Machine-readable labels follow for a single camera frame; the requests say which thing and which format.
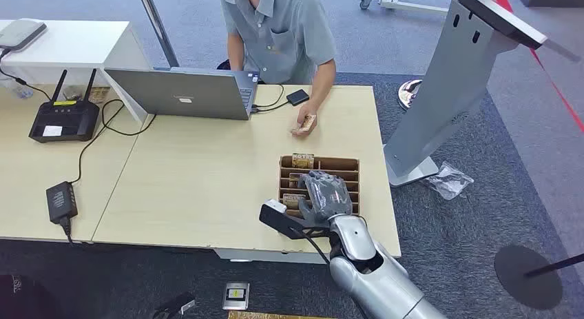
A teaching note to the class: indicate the brown hotel card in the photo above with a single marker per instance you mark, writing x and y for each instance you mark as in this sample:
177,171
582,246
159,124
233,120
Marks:
293,200
308,123
303,160
295,179

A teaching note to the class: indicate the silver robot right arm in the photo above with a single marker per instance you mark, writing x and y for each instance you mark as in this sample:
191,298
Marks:
378,276

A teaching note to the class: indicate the wooden slotted card holder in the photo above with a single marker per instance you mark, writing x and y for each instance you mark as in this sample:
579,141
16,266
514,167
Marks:
337,165

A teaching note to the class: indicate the grey laptop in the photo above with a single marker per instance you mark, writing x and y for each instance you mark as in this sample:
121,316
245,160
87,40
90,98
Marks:
182,95

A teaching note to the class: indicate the white cabinet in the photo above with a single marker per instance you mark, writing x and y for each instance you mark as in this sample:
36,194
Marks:
77,47

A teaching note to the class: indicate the small grey card reader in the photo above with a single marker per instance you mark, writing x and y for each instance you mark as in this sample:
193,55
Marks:
236,296

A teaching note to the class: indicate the person's left hand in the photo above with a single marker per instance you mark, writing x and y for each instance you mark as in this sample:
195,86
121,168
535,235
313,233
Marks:
302,114

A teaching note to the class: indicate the slanted metal pole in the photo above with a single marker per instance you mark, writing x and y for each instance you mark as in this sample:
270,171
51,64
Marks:
157,27

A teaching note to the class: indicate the person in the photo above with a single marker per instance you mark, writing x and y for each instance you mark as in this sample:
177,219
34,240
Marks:
278,34

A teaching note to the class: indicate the black stanchion base with pole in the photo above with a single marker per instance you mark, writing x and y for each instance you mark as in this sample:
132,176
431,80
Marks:
524,278

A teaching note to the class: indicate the red barrier belt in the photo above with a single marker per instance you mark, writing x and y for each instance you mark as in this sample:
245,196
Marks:
559,94

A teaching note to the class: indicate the chrome stanchion base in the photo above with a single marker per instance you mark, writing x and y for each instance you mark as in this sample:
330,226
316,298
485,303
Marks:
407,95

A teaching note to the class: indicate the clear plastic bag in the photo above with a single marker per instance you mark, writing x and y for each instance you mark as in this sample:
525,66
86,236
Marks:
448,181

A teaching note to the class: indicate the dark rounded object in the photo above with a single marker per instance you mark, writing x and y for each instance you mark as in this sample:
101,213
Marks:
20,301

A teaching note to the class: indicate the grey kiosk stand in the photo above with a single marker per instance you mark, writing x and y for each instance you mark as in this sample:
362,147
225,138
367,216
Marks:
447,88

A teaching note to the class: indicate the black floor object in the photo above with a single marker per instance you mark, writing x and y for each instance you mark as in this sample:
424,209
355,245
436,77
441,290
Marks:
175,304

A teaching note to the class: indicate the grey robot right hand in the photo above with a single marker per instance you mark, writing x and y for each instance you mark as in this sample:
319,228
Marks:
326,196

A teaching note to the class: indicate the black power adapter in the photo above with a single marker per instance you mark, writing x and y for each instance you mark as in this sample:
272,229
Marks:
61,202

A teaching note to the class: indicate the gold patterned strip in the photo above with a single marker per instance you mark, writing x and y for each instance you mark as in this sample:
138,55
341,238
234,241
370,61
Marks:
269,316

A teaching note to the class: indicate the clear plastic bottle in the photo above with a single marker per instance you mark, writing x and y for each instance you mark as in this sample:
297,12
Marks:
17,89

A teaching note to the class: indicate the person's left forearm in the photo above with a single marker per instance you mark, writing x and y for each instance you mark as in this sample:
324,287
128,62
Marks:
323,82

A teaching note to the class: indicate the black external drive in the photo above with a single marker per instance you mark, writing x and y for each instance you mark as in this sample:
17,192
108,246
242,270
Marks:
297,97

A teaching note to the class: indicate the small clear packet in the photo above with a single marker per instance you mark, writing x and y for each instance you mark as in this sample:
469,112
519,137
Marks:
71,93

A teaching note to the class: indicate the small brown packet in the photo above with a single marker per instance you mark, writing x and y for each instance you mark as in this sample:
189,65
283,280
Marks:
99,94

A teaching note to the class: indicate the grey flat device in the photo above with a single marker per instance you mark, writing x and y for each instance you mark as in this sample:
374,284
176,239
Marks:
20,34

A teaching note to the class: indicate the pale wrist camera, black bracket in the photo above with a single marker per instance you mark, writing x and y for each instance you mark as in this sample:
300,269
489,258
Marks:
276,206

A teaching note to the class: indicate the black router with antennas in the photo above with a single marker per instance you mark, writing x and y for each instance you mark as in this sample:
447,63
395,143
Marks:
64,120

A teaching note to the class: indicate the person's right forearm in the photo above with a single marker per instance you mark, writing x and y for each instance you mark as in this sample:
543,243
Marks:
235,52

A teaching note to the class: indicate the white wheeled frame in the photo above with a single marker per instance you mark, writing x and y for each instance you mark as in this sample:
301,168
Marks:
401,4

